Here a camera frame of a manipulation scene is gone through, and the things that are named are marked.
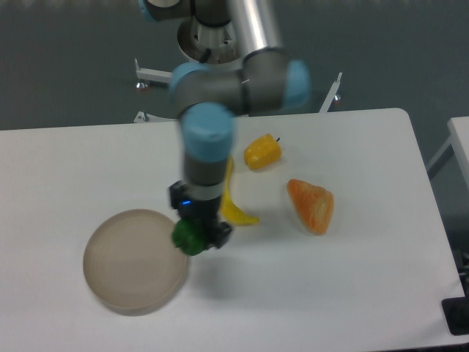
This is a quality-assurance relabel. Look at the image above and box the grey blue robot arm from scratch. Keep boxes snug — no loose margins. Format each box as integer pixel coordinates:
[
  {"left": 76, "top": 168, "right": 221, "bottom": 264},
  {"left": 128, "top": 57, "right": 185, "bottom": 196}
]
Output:
[{"left": 139, "top": 1, "right": 311, "bottom": 256}]

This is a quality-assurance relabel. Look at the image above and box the beige round plate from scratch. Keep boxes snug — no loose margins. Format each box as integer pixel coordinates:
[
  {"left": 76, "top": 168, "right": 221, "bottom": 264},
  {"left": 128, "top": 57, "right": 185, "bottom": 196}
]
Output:
[{"left": 82, "top": 209, "right": 190, "bottom": 316}]

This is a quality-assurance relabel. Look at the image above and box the yellow bell pepper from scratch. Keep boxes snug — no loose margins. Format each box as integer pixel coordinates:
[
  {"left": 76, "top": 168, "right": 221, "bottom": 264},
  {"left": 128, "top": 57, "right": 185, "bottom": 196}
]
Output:
[{"left": 243, "top": 133, "right": 282, "bottom": 170}]

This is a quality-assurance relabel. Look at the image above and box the black clamp device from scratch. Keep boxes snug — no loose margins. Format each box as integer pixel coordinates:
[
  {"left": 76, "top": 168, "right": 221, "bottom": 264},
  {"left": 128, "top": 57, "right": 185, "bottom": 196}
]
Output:
[{"left": 441, "top": 296, "right": 468, "bottom": 336}]

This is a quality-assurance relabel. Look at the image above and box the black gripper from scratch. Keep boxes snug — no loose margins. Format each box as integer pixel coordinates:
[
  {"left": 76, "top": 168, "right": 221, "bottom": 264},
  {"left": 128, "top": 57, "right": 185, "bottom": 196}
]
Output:
[{"left": 168, "top": 180, "right": 233, "bottom": 249}]

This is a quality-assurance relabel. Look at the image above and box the orange segment toy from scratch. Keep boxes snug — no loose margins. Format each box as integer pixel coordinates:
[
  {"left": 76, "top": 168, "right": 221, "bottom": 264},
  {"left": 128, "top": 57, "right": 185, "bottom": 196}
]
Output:
[{"left": 287, "top": 179, "right": 334, "bottom": 235}]

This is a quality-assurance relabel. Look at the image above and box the yellow banana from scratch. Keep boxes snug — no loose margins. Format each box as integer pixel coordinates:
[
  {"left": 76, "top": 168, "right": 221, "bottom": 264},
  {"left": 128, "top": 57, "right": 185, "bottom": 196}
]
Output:
[{"left": 221, "top": 156, "right": 259, "bottom": 226}]

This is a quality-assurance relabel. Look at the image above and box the green bell pepper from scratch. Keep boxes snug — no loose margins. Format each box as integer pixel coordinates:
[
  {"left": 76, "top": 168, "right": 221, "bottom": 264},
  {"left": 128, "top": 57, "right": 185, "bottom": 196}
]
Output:
[{"left": 171, "top": 219, "right": 210, "bottom": 257}]

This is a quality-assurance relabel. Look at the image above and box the white side table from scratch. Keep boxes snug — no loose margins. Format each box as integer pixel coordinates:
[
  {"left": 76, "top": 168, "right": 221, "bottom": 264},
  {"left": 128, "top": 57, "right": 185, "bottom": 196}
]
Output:
[{"left": 426, "top": 117, "right": 469, "bottom": 184}]

